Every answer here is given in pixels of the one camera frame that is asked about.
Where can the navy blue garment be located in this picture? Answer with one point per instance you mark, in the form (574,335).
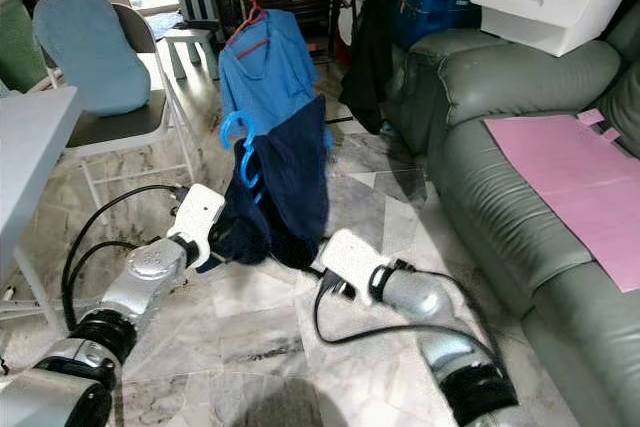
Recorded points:
(295,187)

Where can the blue plastic hanger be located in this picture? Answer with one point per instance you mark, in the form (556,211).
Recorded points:
(226,132)

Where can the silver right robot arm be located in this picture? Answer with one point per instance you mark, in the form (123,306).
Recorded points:
(420,297)

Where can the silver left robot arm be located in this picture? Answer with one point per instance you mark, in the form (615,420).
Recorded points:
(140,277)

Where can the red hanger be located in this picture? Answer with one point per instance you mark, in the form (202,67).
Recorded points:
(250,19)

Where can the grey green leather sofa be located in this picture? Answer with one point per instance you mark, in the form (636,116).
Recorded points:
(510,247)

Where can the bright blue shirt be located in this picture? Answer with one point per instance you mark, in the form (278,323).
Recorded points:
(270,77)

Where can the white plastic folding table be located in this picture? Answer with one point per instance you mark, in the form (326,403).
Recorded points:
(35,177)

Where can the black hanging garment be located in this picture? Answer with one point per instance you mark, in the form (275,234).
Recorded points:
(368,57)

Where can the blue fabric cushion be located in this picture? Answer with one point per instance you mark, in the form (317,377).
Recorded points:
(90,47)

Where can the pink sheet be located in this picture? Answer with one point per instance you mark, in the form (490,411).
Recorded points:
(580,187)

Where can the green cabinet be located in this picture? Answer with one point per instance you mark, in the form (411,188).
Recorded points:
(20,47)

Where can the blue plastic case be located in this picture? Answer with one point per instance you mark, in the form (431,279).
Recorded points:
(435,2)

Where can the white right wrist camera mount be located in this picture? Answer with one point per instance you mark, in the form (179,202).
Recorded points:
(352,262)

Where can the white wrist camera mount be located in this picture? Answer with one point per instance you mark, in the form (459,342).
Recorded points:
(198,212)
(352,262)

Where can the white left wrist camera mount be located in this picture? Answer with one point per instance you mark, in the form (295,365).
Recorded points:
(198,212)

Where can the grey folding chair white frame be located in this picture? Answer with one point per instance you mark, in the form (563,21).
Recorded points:
(125,127)

